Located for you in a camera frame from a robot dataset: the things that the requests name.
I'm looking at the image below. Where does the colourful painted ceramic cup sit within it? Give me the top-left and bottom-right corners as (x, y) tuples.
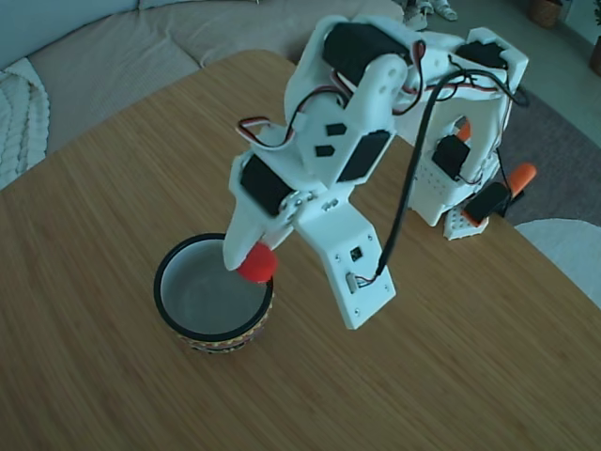
(153, 233), (276, 357)

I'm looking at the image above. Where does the red plastic bottle cap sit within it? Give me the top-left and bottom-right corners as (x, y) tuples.
(237, 242), (279, 284)

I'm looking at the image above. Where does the white knit blanket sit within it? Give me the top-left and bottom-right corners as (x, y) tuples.
(0, 58), (52, 192)

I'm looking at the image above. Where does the large fabric sofa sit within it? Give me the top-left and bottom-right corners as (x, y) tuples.
(0, 0), (405, 189)

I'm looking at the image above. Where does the black camera cable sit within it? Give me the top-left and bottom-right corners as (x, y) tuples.
(375, 55), (532, 281)

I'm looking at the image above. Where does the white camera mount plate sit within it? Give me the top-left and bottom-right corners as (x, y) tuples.
(293, 187), (396, 331)

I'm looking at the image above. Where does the white sneaker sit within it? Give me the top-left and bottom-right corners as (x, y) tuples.
(402, 0), (429, 34)
(429, 0), (459, 23)

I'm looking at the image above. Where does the white round ottoman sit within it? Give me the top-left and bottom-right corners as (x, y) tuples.
(514, 218), (601, 311)

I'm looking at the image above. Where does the brown wicker basket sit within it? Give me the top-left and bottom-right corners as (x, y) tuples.
(529, 0), (563, 30)

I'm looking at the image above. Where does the red white black servo wire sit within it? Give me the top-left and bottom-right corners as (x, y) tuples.
(392, 39), (428, 117)
(238, 116), (306, 148)

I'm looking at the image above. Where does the grey floor rug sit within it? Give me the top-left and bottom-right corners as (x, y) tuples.
(401, 30), (601, 227)

